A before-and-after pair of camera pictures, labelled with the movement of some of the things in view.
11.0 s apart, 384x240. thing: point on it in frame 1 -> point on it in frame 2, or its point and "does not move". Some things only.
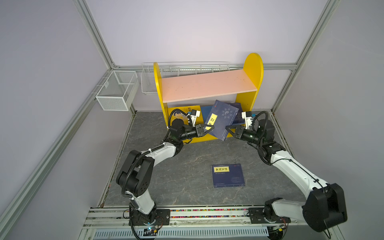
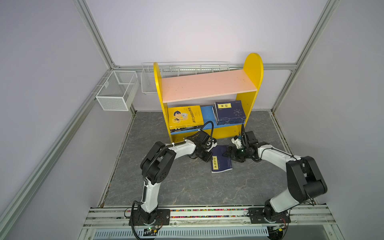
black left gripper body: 191,132 -> 204,155
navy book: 227,175 -> 219,163
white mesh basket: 117,92 does not move
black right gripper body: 248,136 -> 238,154
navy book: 238,118 -> 226,121
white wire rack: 171,69 does not move
